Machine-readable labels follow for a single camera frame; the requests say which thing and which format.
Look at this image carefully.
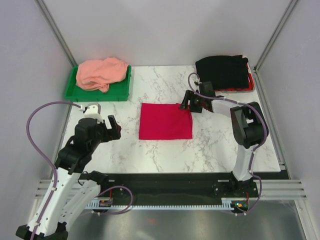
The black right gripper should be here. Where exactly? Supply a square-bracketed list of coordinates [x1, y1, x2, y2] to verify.
[178, 90, 205, 115]

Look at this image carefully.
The crimson red t shirt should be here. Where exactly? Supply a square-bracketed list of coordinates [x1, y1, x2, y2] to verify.
[139, 103, 193, 141]

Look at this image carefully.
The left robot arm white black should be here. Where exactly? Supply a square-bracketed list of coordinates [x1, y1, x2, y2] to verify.
[15, 115, 121, 240]

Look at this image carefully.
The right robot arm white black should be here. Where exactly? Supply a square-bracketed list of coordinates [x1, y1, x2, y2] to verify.
[179, 90, 269, 197]

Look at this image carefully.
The green plastic tray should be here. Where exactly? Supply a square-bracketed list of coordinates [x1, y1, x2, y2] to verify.
[64, 65, 132, 102]

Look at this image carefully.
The folded black t shirt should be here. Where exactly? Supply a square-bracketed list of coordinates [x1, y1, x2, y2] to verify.
[195, 55, 250, 90]

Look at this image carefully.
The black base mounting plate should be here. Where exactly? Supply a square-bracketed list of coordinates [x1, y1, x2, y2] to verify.
[80, 171, 261, 206]

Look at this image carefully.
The salmon pink t shirt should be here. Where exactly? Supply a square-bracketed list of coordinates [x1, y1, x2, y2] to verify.
[75, 57, 129, 93]

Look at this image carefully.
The folded red t shirt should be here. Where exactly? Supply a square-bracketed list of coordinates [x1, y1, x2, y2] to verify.
[214, 55, 255, 92]

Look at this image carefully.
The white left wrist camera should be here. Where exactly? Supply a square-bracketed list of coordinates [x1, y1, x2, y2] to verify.
[78, 102, 105, 125]

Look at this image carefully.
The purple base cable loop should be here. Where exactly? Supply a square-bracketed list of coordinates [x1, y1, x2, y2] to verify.
[79, 185, 134, 218]

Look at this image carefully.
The right aluminium frame post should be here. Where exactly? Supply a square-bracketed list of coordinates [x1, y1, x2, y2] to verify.
[253, 0, 301, 72]

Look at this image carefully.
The aluminium frame post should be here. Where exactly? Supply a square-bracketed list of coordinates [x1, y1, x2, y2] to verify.
[34, 0, 77, 67]
[253, 0, 301, 72]

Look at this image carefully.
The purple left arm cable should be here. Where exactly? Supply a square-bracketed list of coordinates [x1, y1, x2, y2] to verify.
[26, 101, 83, 240]

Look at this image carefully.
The grey slotted cable duct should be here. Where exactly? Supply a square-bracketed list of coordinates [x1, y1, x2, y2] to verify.
[84, 199, 249, 211]

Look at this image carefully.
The left aluminium frame post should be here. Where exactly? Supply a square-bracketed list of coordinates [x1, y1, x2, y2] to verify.
[34, 0, 77, 67]

